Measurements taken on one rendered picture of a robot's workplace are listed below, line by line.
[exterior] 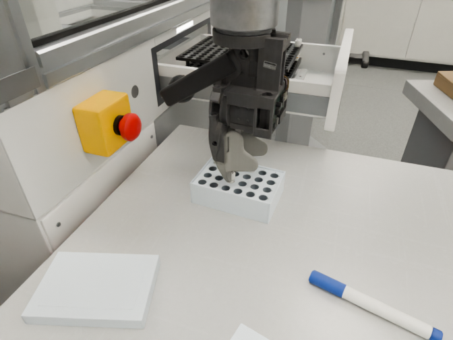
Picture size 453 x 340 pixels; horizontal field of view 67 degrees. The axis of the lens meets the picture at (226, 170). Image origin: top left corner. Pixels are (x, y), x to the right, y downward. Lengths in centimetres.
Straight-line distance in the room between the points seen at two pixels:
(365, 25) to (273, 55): 330
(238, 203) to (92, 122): 23
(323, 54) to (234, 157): 44
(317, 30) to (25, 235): 150
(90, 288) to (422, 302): 37
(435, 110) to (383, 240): 51
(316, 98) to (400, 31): 311
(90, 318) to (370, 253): 34
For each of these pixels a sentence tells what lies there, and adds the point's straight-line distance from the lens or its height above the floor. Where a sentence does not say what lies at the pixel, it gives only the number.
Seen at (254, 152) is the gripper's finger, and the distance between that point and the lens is 49.
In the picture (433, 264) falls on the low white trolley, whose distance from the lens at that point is 51.
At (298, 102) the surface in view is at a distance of 62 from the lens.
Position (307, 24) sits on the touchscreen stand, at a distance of 171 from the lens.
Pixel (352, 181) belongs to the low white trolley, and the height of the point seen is 76.
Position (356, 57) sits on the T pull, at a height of 91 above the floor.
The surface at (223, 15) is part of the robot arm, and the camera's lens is 38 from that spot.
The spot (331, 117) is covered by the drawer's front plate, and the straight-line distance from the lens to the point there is 60.
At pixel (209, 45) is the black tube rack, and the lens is 79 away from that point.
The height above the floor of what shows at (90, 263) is 78.
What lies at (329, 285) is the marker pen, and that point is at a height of 77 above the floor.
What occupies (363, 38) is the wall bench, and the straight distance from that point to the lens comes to 370.
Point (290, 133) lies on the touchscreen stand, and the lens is 189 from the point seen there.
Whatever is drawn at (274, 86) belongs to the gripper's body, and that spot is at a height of 96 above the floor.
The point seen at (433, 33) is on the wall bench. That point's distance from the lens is 372.
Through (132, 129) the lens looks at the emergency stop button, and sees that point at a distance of 49.
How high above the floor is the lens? 110
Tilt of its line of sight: 35 degrees down
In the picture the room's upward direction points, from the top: straight up
